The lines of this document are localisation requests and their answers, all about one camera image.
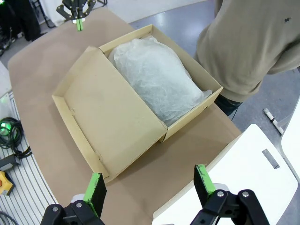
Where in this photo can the grey ribbed metal base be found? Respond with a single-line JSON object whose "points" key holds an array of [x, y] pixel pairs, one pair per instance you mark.
{"points": [[28, 192]]}

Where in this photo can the white plastic storage box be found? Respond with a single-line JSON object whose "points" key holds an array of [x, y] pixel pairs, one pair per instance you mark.
{"points": [[246, 178]]}

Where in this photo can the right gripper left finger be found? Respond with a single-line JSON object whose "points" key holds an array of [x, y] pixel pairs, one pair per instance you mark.
{"points": [[97, 194]]}

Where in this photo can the person in beige sweater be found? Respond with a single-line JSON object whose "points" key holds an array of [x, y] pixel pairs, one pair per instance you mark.
{"points": [[253, 47]]}

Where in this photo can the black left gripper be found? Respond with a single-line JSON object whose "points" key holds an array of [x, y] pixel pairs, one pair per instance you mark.
{"points": [[78, 8]]}

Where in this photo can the yellow emergency stop box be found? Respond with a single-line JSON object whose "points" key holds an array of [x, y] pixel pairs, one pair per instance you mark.
{"points": [[5, 184]]}

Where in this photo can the white tissue paper sheet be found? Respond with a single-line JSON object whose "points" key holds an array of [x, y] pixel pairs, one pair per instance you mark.
{"points": [[159, 79]]}

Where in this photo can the grey power box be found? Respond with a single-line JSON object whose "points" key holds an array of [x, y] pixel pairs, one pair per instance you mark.
{"points": [[9, 163]]}

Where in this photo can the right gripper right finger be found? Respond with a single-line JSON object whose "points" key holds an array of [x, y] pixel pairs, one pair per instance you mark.
{"points": [[204, 185]]}

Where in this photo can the brown cardboard shoe box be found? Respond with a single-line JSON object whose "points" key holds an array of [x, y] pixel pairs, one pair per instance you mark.
{"points": [[105, 112]]}

